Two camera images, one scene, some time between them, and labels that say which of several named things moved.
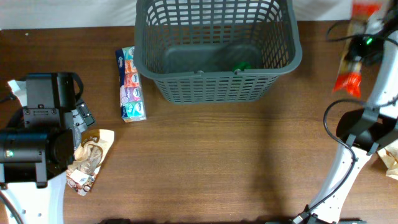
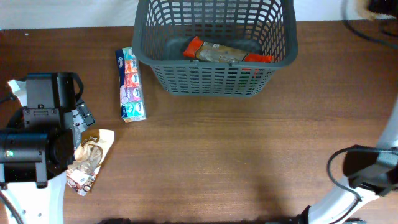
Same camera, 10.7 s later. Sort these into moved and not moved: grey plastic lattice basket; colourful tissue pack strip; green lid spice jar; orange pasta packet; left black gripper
Moved: orange pasta packet; green lid spice jar; grey plastic lattice basket
Not moved: left black gripper; colourful tissue pack strip
